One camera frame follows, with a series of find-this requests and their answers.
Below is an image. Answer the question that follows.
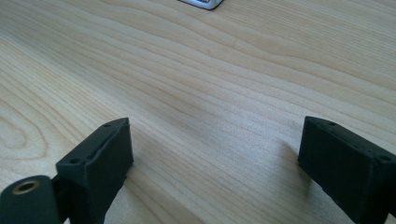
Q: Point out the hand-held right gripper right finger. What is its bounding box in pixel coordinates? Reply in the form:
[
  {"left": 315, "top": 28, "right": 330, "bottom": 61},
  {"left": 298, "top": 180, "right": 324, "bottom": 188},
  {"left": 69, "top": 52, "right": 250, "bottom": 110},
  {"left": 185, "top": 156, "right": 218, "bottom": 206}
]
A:
[{"left": 297, "top": 116, "right": 396, "bottom": 224}]

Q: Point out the silver flat device with dark edge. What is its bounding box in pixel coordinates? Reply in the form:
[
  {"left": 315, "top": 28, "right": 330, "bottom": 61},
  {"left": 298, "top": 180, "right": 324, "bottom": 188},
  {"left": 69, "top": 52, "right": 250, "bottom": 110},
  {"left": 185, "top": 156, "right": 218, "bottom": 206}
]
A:
[{"left": 177, "top": 0, "right": 224, "bottom": 11}]

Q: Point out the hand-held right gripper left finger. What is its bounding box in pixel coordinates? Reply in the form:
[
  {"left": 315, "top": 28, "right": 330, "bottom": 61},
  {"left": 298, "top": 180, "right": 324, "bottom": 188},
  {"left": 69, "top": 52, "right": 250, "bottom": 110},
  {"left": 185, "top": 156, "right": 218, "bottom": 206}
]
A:
[{"left": 55, "top": 117, "right": 134, "bottom": 224}]

